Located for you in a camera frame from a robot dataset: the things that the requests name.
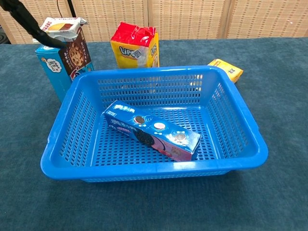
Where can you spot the red yellow snack bag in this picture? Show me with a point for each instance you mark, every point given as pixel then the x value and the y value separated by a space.
pixel 132 45

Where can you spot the teal table mat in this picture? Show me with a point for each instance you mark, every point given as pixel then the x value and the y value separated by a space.
pixel 154 207

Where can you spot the long blue Oreo box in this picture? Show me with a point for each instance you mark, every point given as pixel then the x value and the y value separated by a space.
pixel 154 133

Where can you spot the bamboo folding screen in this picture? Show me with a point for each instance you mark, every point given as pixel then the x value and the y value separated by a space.
pixel 192 19

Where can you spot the black tripod stand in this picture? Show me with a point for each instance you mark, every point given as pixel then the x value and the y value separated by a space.
pixel 70 7

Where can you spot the yellow cracker pack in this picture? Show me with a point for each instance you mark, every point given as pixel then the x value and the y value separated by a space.
pixel 228 69

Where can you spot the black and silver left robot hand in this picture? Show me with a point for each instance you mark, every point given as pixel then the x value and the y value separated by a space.
pixel 26 21

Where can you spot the blue chocolate chip cookie box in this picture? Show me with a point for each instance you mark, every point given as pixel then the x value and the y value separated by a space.
pixel 55 72

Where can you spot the blue plastic perforated basket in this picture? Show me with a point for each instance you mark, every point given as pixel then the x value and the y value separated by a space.
pixel 134 168

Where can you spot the white snack packet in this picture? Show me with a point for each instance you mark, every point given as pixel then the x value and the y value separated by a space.
pixel 62 26

